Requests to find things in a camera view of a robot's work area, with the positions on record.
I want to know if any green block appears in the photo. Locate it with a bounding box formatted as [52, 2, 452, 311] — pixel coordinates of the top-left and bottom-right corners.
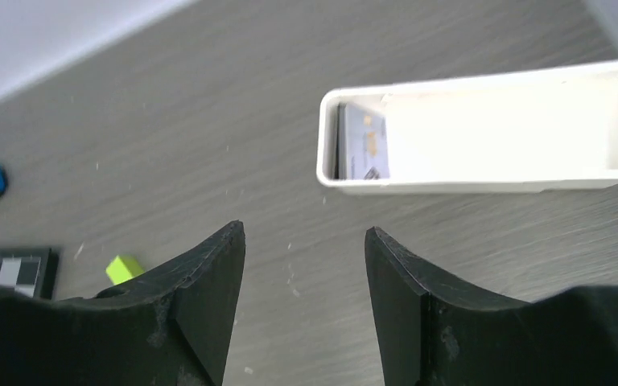
[105, 255, 145, 285]

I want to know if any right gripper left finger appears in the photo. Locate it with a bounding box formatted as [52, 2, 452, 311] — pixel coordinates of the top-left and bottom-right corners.
[0, 220, 245, 385]

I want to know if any black white chessboard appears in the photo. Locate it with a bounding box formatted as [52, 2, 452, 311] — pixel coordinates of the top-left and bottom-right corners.
[0, 248, 59, 299]

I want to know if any stack of credit cards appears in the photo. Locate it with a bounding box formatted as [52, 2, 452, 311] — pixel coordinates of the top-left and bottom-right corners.
[336, 103, 390, 180]

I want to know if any white plastic box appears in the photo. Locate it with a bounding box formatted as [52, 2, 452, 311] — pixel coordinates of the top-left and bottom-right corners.
[315, 60, 618, 195]

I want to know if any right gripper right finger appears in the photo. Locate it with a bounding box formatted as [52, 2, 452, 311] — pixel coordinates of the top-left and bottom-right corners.
[365, 227, 618, 385]

